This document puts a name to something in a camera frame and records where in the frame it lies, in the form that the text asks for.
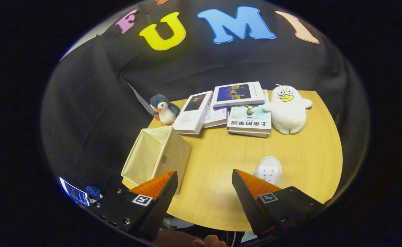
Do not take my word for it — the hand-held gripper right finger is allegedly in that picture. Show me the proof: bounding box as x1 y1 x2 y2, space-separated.
231 169 325 237

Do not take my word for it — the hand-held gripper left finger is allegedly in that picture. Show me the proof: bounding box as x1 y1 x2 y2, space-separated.
88 170 179 240

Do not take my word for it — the white canvas shoe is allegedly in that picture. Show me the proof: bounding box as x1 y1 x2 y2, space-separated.
255 156 282 186

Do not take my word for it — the beige fabric storage box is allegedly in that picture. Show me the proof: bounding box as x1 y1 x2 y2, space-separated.
121 126 193 195

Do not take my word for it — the small blue object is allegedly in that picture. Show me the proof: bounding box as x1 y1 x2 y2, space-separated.
85 186 102 200

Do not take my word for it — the grey book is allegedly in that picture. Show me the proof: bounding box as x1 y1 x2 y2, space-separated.
228 130 269 138

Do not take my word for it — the pale green cover book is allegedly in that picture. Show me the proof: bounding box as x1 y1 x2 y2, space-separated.
226 103 272 135

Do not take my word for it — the blue lit screen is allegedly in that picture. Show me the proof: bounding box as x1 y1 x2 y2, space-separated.
59 177 90 207

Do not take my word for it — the plain white book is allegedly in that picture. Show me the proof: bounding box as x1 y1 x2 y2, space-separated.
203 106 229 129

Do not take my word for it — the grey penguin plush toy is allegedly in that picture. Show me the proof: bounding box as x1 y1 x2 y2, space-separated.
150 94 181 125

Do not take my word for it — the white duck plush toy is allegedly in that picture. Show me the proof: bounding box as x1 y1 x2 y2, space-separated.
263 85 313 134

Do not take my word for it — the white book portrait cover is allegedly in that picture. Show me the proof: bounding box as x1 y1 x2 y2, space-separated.
172 91 214 135

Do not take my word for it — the white book blue picture cover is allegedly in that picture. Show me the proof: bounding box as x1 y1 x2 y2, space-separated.
212 81 266 109

